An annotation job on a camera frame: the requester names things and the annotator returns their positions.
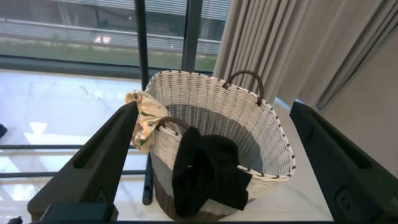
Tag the beige curtain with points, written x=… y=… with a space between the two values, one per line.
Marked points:
x=295 y=46

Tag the window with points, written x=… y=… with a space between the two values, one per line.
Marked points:
x=77 y=31

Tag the black garment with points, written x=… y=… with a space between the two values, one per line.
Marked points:
x=202 y=174

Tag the white laundry basket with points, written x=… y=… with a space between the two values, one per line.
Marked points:
x=217 y=99

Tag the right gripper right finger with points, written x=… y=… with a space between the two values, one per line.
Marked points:
x=373 y=193

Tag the cream printed garment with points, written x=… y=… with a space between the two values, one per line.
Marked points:
x=149 y=115

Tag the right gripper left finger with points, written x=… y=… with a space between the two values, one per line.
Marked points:
x=77 y=186

